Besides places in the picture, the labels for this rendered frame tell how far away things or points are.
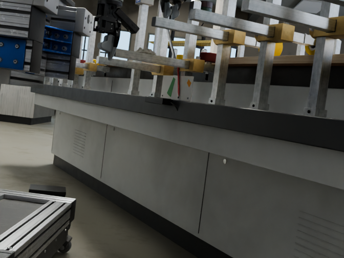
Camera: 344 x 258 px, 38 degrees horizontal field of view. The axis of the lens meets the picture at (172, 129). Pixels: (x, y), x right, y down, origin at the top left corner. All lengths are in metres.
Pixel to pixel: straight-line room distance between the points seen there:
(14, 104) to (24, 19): 7.31
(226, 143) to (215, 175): 0.42
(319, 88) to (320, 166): 0.21
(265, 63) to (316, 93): 0.26
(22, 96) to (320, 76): 7.54
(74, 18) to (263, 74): 0.74
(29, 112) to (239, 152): 7.14
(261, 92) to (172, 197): 1.03
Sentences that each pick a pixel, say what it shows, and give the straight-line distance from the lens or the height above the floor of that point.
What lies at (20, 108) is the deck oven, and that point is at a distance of 8.70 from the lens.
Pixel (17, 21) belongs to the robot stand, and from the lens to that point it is 1.45.
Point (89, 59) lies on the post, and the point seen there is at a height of 0.89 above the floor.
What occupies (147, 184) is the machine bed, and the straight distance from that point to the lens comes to 2.74.
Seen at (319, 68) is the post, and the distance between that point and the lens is 1.44.
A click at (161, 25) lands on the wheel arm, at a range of 1.66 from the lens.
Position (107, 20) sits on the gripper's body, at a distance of 1.84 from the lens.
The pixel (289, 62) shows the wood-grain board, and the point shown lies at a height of 0.87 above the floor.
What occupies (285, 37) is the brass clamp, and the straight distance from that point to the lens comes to 1.58.
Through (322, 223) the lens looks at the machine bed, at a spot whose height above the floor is 0.36.
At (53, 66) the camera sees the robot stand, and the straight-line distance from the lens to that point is 1.92.
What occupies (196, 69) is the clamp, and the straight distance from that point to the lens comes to 1.97.
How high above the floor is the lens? 0.69
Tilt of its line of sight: 3 degrees down
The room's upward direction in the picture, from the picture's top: 7 degrees clockwise
